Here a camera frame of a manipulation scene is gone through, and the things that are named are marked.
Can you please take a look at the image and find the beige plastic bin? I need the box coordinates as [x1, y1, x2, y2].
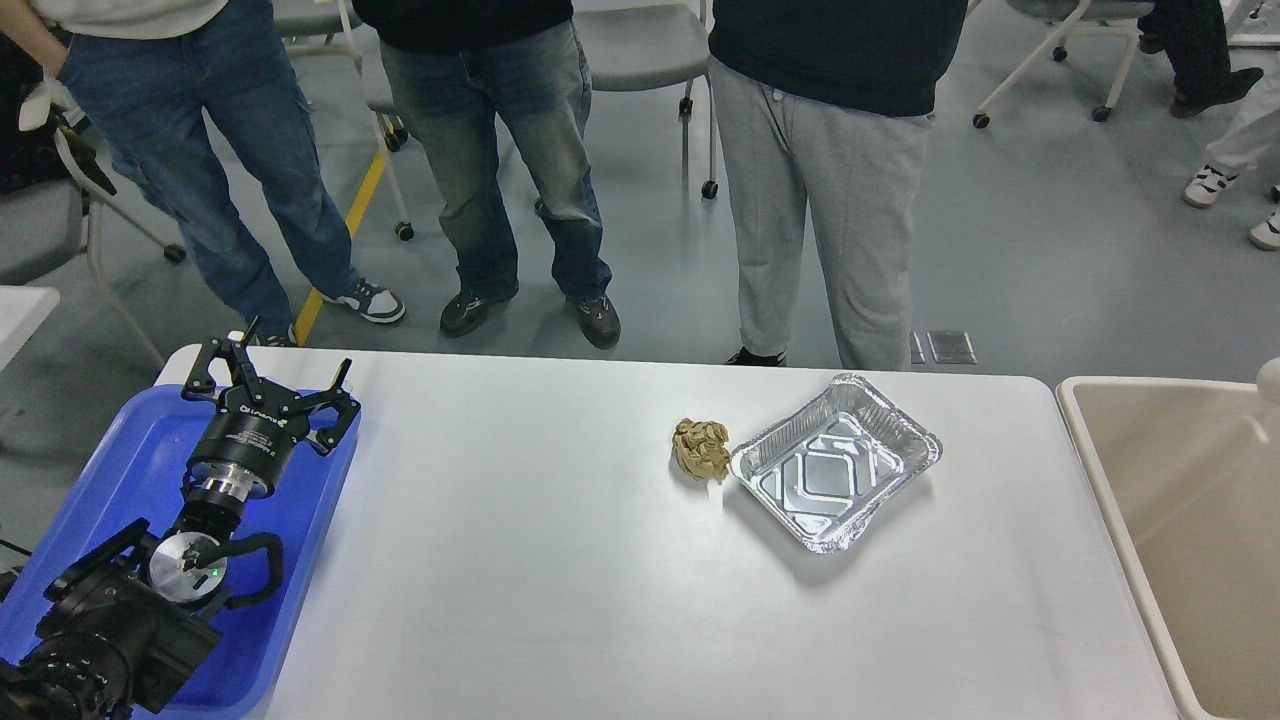
[1057, 375, 1279, 719]

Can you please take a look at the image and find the white side table corner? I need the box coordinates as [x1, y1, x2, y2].
[0, 284, 60, 370]

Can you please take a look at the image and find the white chair at right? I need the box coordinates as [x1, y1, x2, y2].
[972, 1, 1155, 129]

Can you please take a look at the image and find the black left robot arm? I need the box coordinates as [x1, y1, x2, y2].
[3, 340, 361, 719]

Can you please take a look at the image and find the person with white sneakers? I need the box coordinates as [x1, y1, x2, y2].
[1181, 67, 1279, 209]

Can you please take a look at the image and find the grey chair behind table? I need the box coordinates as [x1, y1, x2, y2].
[573, 1, 710, 172]

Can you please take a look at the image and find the blue plastic tray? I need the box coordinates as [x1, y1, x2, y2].
[1, 386, 358, 719]

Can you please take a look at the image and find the aluminium foil tray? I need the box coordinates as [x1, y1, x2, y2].
[730, 373, 943, 553]

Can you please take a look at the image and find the crumpled brown paper ball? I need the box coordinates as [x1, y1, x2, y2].
[671, 418, 730, 484]

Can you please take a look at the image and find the white paper cup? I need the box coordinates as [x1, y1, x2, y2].
[1254, 357, 1280, 406]

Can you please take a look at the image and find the person in faded jeans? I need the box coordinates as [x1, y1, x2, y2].
[349, 0, 622, 348]

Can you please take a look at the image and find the grey chair at left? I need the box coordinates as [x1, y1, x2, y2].
[1, 79, 186, 368]

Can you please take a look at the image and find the person in blue jeans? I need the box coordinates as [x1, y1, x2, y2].
[3, 1, 404, 346]

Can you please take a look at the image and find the person in grey sweatpants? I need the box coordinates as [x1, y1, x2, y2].
[709, 1, 966, 372]

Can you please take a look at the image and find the grey chair between persons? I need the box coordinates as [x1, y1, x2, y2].
[274, 0, 415, 241]

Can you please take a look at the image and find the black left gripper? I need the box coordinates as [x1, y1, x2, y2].
[180, 318, 361, 498]

